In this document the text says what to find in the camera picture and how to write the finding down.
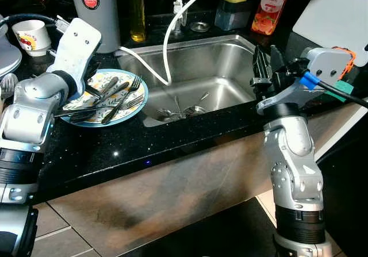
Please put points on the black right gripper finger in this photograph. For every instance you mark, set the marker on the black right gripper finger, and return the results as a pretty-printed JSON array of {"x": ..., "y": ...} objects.
[
  {"x": 276, "y": 58},
  {"x": 261, "y": 67}
]

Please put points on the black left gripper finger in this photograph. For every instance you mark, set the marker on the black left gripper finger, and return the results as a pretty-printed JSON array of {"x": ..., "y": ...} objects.
[{"x": 98, "y": 94}]

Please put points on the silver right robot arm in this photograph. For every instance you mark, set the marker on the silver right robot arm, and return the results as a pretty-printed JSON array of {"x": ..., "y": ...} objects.
[{"x": 294, "y": 165}]

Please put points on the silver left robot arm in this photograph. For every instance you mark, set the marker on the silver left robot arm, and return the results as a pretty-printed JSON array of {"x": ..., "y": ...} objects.
[{"x": 29, "y": 110}]

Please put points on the silver spoon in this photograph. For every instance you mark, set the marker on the silver spoon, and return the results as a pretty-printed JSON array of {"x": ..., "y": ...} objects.
[
  {"x": 107, "y": 88},
  {"x": 192, "y": 108}
]

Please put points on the silver table knife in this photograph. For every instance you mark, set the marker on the silver table knife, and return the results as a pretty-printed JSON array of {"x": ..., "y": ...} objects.
[{"x": 103, "y": 108}]

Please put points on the silver fork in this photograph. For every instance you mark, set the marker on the silver fork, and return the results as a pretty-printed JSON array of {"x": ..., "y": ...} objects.
[
  {"x": 123, "y": 99},
  {"x": 115, "y": 114}
]

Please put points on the blue rimmed floral plate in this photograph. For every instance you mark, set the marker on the blue rimmed floral plate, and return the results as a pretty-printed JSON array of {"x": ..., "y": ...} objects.
[{"x": 129, "y": 110}]

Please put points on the orange peach soap bottle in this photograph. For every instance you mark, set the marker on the orange peach soap bottle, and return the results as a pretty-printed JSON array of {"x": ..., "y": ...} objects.
[{"x": 270, "y": 12}]

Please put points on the stainless steel sink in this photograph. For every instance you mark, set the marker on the stainless steel sink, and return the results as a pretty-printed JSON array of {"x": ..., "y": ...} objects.
[{"x": 213, "y": 67}]

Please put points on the grey thermos jug red logo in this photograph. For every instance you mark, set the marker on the grey thermos jug red logo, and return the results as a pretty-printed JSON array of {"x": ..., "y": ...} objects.
[{"x": 95, "y": 21}]

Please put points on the grey sponge holder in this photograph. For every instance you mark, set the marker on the grey sponge holder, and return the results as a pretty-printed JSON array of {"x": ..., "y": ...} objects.
[{"x": 232, "y": 15}]

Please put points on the white printed cup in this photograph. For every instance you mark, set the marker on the white printed cup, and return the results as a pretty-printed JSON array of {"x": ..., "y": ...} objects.
[{"x": 33, "y": 38}]

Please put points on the white cutting board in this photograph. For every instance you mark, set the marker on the white cutting board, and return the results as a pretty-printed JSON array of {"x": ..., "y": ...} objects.
[{"x": 336, "y": 18}]

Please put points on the round metal drain strainer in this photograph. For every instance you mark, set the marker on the round metal drain strainer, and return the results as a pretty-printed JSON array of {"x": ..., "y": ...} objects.
[{"x": 199, "y": 26}]

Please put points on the yellow oil bottle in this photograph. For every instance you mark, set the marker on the yellow oil bottle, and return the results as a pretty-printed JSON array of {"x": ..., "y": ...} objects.
[{"x": 137, "y": 15}]

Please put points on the metal whisk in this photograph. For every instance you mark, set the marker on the metal whisk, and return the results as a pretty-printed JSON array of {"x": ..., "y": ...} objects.
[{"x": 7, "y": 85}]

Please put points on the white plate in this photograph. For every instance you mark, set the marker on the white plate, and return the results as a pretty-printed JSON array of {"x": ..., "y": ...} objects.
[{"x": 7, "y": 53}]

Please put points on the silver faucet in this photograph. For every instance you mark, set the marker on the silver faucet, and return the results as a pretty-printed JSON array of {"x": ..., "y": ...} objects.
[{"x": 180, "y": 7}]

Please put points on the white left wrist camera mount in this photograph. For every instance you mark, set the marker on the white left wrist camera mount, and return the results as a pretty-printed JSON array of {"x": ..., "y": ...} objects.
[{"x": 75, "y": 47}]

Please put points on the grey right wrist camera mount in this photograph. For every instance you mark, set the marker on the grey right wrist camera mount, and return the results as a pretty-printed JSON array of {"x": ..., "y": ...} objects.
[{"x": 326, "y": 64}]

